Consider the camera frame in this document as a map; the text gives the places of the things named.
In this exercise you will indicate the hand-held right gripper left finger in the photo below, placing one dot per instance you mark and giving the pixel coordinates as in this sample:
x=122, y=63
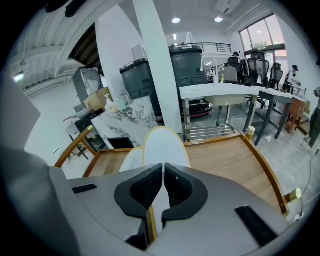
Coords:
x=100, y=200

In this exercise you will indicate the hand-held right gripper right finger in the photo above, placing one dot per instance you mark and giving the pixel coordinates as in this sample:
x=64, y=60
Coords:
x=215, y=212

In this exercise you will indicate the white insole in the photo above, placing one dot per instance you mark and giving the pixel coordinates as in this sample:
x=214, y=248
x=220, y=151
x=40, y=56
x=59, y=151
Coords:
x=163, y=147

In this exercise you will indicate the wooden shoe rack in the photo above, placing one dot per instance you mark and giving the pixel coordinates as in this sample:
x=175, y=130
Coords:
x=220, y=160

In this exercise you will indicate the black metal table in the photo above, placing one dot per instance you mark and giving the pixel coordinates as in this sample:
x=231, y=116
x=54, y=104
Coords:
x=82, y=124

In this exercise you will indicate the white power strip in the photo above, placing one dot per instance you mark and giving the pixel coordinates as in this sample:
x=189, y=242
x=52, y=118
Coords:
x=298, y=216

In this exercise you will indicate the marble pattern cabinet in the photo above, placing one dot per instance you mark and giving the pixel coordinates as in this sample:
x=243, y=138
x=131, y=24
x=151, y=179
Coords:
x=125, y=120

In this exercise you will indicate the small green item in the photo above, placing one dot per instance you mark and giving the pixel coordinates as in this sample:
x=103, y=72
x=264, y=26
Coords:
x=121, y=102

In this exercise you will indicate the brown cardboard box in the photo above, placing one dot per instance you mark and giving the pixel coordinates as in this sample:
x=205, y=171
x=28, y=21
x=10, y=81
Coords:
x=98, y=98

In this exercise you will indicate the chrome tap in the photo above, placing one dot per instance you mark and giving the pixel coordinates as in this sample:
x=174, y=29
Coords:
x=126, y=96

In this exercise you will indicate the grey glass door cabinet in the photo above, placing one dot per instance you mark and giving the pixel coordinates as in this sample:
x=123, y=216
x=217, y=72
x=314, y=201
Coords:
x=87, y=80

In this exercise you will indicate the dark grey boxy machine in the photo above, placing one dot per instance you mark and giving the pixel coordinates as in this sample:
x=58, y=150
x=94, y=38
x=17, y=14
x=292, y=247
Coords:
x=136, y=80

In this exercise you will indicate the wooden bench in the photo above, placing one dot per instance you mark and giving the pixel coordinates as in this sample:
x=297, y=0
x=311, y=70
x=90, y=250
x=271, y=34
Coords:
x=296, y=110

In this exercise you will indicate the small yellow object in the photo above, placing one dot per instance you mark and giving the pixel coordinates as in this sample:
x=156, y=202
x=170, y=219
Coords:
x=221, y=78

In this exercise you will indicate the grey office chair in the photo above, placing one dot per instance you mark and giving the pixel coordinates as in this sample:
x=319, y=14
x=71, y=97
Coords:
x=230, y=75

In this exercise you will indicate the black mesh office chair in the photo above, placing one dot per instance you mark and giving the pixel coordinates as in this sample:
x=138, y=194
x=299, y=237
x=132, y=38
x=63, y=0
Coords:
x=235, y=67
x=258, y=66
x=276, y=75

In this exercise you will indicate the dark grey round machine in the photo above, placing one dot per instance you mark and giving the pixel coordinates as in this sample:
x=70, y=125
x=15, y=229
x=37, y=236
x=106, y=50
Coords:
x=187, y=67

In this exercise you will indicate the fluorescent tube light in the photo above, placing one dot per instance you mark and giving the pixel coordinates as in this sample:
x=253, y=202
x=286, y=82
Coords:
x=18, y=76

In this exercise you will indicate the brown wooden staircase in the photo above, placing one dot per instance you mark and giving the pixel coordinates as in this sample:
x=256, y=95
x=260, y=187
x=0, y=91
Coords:
x=85, y=47

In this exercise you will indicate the white countertop appliance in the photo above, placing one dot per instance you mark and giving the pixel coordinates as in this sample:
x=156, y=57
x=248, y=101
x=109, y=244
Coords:
x=138, y=51

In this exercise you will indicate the black mezzanine railing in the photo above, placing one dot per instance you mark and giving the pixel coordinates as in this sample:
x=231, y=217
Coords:
x=212, y=46

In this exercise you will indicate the large window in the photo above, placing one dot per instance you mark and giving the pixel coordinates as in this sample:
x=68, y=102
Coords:
x=257, y=32

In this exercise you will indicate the round ceiling light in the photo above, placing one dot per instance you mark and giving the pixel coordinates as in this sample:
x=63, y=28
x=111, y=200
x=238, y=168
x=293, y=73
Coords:
x=176, y=20
x=218, y=19

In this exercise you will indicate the black cap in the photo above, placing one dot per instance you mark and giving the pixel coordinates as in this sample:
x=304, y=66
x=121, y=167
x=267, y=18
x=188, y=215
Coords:
x=53, y=5

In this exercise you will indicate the white desk with dark frame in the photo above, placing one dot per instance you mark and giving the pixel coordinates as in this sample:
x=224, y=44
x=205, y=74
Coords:
x=272, y=93

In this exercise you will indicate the black head camera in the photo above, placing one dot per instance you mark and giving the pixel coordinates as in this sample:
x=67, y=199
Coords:
x=73, y=8

